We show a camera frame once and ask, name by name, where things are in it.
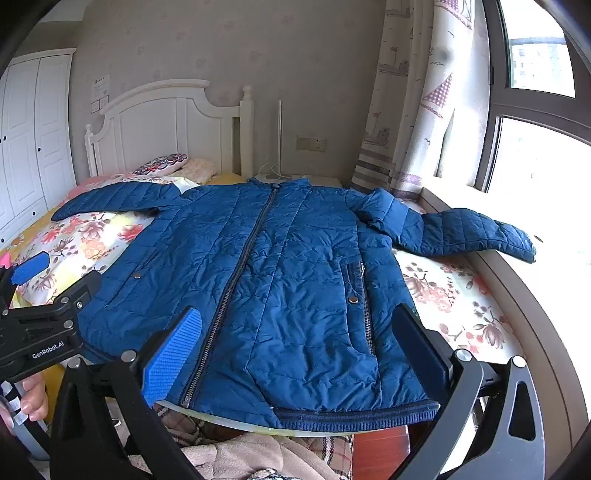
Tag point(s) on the white wardrobe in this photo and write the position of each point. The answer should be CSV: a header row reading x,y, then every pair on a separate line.
x,y
27,138

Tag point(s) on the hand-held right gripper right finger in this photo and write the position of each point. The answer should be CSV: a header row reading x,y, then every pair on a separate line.
x,y
422,344

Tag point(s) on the beige pillow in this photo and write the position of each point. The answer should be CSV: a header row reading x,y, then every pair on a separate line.
x,y
198,168

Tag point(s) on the white nightstand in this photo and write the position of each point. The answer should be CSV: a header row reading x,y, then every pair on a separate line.
x,y
318,179

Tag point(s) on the blue quilted jacket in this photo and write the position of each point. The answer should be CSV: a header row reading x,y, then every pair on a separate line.
x,y
286,277

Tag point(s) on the beige window sill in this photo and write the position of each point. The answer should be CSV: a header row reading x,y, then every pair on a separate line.
x,y
531,295

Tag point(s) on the floral quilt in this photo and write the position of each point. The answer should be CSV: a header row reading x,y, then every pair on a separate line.
x,y
83,240

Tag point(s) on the red-brown bed footboard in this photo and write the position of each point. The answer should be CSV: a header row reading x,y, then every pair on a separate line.
x,y
378,454

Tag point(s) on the white bed headboard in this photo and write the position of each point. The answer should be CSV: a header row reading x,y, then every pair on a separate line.
x,y
152,124

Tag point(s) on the dark window frame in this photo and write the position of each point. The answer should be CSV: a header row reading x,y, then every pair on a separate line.
x,y
531,104

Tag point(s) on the yellow bedsheet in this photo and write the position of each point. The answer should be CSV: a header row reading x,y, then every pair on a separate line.
x,y
229,178

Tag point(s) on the wall light switch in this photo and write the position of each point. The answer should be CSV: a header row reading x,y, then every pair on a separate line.
x,y
99,105

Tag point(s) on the plaid blanket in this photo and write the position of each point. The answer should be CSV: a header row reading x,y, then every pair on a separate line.
x,y
330,454

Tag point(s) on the printed curtain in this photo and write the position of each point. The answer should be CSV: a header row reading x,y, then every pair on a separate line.
x,y
415,92

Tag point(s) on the person's left hand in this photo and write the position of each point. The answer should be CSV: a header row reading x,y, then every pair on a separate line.
x,y
34,397

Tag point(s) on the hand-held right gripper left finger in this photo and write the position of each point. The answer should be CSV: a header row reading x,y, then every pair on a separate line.
x,y
173,357

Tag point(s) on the wall outlet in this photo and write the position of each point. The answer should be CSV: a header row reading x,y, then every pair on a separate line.
x,y
310,143

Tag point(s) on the pink fleece blanket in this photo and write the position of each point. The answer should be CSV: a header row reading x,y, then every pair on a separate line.
x,y
240,461

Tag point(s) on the patterned pillow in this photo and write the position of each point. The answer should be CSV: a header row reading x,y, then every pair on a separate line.
x,y
161,164

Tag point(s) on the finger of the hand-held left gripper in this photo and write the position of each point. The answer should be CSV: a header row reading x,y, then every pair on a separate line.
x,y
30,267
76,290

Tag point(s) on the paper wall notice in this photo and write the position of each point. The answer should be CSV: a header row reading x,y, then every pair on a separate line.
x,y
101,85

